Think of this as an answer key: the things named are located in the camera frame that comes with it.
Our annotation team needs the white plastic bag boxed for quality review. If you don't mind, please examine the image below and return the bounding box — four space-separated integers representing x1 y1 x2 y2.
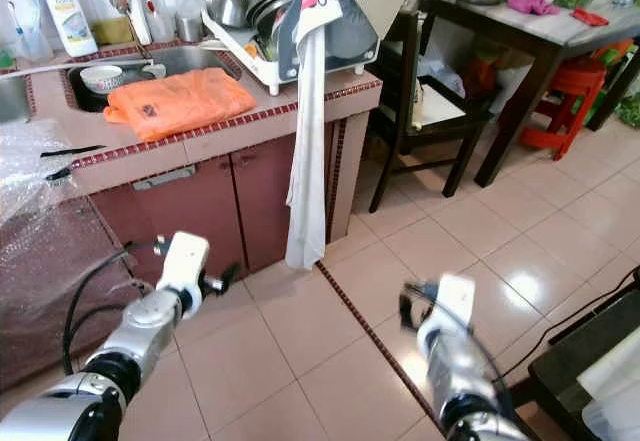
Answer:
580 326 640 437

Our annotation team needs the red plastic stool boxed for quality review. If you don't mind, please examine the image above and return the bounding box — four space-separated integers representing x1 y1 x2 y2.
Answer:
518 56 606 160

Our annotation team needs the clear bubble wrap sheet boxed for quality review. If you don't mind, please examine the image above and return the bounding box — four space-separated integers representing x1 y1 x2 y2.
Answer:
0 119 141 382

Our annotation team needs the red flat item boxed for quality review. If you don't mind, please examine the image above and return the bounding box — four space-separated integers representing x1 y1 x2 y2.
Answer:
570 6 611 28

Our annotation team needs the orange cloth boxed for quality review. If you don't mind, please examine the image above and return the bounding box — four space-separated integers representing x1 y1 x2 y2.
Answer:
102 67 258 144

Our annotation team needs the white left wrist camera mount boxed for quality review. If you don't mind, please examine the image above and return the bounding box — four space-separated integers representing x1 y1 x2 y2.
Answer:
160 231 211 297

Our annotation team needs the white patterned bowl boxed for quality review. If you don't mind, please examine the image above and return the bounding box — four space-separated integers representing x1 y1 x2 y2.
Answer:
80 64 125 95

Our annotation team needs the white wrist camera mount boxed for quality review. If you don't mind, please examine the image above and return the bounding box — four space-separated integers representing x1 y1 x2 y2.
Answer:
418 274 476 352
160 231 211 297

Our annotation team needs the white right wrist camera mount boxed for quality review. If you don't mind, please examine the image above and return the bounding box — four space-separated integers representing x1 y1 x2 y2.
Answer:
418 274 476 352

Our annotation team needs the pink crumpled cloth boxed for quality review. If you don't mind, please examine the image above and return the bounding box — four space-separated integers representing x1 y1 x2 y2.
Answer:
507 0 561 16

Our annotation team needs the yellow sponge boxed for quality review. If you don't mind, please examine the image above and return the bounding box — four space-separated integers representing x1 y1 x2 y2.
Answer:
90 18 136 47

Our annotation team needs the maroon sink cabinet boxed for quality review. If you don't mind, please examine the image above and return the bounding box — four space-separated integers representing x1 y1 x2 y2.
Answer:
85 126 371 282

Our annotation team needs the grey blue cloth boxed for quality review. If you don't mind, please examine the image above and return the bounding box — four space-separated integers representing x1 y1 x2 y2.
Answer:
325 0 386 62

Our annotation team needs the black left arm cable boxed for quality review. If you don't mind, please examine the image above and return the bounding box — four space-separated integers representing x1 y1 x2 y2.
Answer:
60 244 161 377

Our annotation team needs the dark pan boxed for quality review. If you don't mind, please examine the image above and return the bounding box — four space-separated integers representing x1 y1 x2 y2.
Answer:
248 0 306 32

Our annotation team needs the silver cabinet handle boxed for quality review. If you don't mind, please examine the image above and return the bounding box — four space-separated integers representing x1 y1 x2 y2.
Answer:
132 166 197 191

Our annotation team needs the white detergent bottle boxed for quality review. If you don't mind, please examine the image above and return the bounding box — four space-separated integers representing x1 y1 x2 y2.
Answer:
38 0 100 59

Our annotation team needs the black wooden chair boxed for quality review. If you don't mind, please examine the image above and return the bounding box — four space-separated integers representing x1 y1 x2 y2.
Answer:
368 9 496 212

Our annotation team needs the steel cup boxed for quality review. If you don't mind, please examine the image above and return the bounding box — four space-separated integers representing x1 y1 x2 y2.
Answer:
175 11 206 44

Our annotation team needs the steel pot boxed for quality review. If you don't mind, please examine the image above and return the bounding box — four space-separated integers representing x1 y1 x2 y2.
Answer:
210 0 253 30

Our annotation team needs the white dish rack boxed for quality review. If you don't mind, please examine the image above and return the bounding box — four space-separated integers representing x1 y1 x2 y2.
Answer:
200 6 381 97

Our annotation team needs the white hanging towel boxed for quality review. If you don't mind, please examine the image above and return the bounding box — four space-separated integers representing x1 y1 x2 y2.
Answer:
284 26 329 270

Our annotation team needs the dark wooden table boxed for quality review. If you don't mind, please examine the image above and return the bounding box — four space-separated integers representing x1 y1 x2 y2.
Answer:
415 0 640 187

